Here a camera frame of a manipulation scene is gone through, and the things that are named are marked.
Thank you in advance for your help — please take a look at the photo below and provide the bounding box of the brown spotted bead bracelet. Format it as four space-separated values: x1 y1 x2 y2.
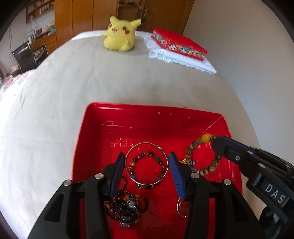
185 133 222 176

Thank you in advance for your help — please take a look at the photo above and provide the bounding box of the black bead necklace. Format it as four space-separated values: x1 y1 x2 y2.
105 176 149 227

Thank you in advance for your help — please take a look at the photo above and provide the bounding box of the brown ring pendant cord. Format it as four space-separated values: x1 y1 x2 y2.
176 158 191 218

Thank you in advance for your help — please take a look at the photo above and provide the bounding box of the silver bangle gold charm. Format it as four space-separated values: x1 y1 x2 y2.
125 142 169 189

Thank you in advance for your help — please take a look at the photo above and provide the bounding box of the dark multicolour bead bracelet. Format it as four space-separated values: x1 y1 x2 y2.
128 151 166 190

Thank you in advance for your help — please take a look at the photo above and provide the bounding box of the silver metal watch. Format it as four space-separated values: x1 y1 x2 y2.
119 199 139 228

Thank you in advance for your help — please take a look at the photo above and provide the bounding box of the red open tin box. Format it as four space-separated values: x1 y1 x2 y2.
72 103 231 238

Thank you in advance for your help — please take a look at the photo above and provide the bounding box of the red tin lid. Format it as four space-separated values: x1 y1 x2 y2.
151 28 208 61

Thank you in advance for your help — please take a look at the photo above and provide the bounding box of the white lace cloth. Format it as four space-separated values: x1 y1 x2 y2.
142 34 217 74

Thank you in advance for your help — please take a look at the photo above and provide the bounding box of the floral pink bedding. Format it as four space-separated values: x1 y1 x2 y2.
1 69 36 97

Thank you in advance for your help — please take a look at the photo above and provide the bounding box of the black office chair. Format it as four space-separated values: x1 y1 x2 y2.
12 41 40 73

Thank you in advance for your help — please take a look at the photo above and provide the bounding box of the yellow Pikachu plush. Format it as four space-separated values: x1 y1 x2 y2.
101 16 146 52

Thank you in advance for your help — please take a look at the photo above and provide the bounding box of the wooden desk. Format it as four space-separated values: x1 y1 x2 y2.
30 33 58 56

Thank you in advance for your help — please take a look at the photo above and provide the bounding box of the wooden wardrobe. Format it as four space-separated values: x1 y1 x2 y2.
55 0 194 46

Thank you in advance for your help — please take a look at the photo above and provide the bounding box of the wooden wall bookshelf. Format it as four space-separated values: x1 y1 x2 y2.
25 0 55 24

